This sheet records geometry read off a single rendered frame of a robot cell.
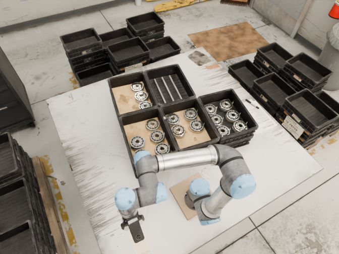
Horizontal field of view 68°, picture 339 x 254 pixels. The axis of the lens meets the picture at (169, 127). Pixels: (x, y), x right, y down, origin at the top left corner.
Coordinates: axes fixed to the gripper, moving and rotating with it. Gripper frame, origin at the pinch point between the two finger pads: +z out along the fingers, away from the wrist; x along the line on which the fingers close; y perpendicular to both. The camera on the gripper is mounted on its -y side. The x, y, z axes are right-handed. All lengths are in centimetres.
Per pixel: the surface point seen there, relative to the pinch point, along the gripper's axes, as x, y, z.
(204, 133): -68, 47, 25
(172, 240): -18.3, -6.4, 38.0
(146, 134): -29, 63, 25
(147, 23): -99, 245, 60
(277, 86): -193, 95, 71
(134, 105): -31, 92, 25
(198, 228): -36, -6, 38
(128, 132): -18, 70, 25
